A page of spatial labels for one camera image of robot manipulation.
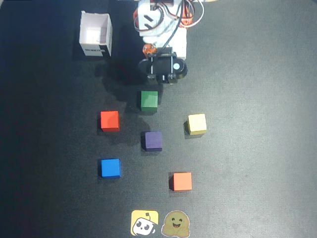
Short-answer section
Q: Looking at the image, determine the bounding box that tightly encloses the white cardboard box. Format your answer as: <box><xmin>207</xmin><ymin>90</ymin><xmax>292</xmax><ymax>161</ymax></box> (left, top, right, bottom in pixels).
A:
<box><xmin>79</xmin><ymin>10</ymin><xmax>113</xmax><ymax>58</ymax></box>

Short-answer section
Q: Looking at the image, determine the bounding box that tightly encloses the black camera cable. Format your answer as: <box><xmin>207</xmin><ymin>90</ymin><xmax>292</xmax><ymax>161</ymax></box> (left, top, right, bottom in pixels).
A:
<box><xmin>155</xmin><ymin>0</ymin><xmax>185</xmax><ymax>57</ymax></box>

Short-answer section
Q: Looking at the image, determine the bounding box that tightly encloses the red wooden cube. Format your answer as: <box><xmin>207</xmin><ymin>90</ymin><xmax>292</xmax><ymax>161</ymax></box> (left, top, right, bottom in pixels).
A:
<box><xmin>100</xmin><ymin>111</ymin><xmax>120</xmax><ymax>132</ymax></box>

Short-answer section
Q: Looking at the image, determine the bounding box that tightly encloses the white servo wire bundle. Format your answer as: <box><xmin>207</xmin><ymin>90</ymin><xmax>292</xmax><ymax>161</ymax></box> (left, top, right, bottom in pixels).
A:
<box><xmin>184</xmin><ymin>0</ymin><xmax>205</xmax><ymax>28</ymax></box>

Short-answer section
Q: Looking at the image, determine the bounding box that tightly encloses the yellow wooden cube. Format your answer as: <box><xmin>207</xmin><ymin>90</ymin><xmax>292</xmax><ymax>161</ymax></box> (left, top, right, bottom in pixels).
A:
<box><xmin>187</xmin><ymin>114</ymin><xmax>207</xmax><ymax>136</ymax></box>

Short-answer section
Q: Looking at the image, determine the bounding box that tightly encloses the yellow robot face sticker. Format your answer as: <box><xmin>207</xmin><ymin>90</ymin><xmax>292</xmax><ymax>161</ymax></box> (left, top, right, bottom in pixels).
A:
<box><xmin>130</xmin><ymin>210</ymin><xmax>159</xmax><ymax>237</ymax></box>

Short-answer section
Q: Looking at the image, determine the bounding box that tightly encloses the green wooden cube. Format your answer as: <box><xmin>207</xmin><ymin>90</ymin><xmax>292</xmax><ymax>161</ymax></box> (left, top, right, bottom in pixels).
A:
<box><xmin>140</xmin><ymin>90</ymin><xmax>159</xmax><ymax>112</ymax></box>

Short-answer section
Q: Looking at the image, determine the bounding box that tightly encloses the orange robot base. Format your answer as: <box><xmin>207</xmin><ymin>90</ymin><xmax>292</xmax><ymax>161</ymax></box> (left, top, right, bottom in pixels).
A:
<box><xmin>178</xmin><ymin>8</ymin><xmax>194</xmax><ymax>28</ymax></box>

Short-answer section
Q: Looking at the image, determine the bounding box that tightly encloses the blue wooden cube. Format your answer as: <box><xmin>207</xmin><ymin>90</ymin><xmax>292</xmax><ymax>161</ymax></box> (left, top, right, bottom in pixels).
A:
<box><xmin>100</xmin><ymin>158</ymin><xmax>121</xmax><ymax>179</ymax></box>

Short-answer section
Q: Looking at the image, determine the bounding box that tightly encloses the orange wooden cube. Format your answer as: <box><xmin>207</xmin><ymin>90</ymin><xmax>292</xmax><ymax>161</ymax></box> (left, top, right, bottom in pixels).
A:
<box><xmin>172</xmin><ymin>172</ymin><xmax>193</xmax><ymax>191</ymax></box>

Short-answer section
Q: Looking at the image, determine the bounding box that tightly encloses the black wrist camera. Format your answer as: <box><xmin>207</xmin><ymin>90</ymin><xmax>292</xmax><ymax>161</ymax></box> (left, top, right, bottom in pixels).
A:
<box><xmin>138</xmin><ymin>46</ymin><xmax>189</xmax><ymax>86</ymax></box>

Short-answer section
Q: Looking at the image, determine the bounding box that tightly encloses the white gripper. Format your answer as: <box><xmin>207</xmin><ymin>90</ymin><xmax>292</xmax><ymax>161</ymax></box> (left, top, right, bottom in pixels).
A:
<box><xmin>140</xmin><ymin>27</ymin><xmax>188</xmax><ymax>60</ymax></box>

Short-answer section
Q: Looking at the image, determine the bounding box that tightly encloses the hugging face emoji sticker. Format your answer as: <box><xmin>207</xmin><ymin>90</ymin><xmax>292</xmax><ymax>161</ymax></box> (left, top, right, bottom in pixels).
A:
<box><xmin>161</xmin><ymin>210</ymin><xmax>191</xmax><ymax>237</ymax></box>

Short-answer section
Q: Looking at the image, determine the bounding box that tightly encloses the purple wooden cube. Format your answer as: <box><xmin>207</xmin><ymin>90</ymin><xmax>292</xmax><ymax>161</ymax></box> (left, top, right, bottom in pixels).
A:
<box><xmin>144</xmin><ymin>131</ymin><xmax>163</xmax><ymax>152</ymax></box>

